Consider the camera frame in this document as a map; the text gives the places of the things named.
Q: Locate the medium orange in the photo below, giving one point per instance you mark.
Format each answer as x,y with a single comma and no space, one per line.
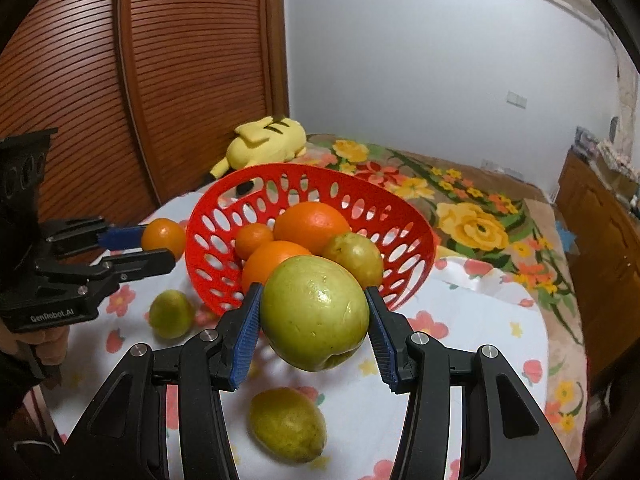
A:
162,235
252,240

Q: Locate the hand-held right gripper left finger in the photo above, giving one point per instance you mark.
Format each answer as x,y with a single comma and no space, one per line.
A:
247,340

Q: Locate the green apple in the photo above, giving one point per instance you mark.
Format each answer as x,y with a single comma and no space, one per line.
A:
355,257
171,314
310,310

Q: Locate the white wall switch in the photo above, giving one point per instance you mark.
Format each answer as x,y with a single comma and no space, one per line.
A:
517,99

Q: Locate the white wall outlet strip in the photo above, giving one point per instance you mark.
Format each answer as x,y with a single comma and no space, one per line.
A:
500,167

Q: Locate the wooden cabinet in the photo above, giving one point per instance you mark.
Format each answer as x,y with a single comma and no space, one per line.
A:
600,240

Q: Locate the wooden louvred wardrobe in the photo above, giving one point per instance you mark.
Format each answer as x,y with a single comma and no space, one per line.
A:
175,85

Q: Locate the floral blanket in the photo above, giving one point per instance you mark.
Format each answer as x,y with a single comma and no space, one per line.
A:
475,220

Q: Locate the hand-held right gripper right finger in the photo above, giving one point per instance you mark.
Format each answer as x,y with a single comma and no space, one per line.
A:
382,340

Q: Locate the yellow green lemon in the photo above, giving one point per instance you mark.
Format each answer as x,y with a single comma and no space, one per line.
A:
287,425

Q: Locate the person's left hand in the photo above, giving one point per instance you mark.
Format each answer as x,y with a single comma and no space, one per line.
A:
50,345

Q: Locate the cream curtain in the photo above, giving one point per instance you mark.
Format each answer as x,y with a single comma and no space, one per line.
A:
625,100

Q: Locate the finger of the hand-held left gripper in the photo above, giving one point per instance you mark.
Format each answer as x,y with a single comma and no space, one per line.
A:
125,236
145,262

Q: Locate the red perforated plastic basket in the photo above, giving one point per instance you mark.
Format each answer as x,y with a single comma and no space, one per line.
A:
320,172

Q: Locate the white floral tablecloth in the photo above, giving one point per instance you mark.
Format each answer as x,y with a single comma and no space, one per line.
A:
450,360

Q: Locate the large orange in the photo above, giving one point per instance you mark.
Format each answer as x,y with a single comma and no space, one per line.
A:
270,265
310,225

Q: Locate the yellow plush toy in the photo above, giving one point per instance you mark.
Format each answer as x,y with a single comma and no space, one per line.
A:
265,145

